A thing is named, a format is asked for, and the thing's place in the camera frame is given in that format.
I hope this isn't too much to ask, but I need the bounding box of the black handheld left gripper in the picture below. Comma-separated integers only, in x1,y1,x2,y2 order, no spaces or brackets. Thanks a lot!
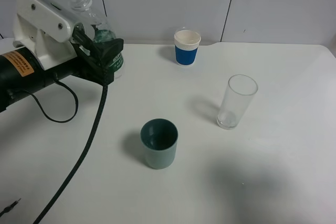
1,31,124,112

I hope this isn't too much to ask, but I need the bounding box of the clear bottle with green label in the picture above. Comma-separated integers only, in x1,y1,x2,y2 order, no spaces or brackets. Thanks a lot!
68,0,124,83

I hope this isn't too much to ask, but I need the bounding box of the blue and white paper cup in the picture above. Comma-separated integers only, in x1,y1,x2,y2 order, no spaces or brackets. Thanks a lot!
174,27,201,66

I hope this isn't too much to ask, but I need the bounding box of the green plastic cup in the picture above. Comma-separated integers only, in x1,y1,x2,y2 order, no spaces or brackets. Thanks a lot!
140,119,179,169

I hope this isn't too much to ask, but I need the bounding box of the tall clear drinking glass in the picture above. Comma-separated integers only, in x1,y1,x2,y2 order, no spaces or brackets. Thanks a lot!
217,74,258,130

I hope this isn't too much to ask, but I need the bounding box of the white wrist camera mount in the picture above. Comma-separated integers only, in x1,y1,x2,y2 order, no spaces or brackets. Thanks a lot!
13,0,95,70

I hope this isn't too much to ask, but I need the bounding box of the black braided cable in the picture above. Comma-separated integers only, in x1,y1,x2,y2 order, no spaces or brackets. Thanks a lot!
31,69,110,224

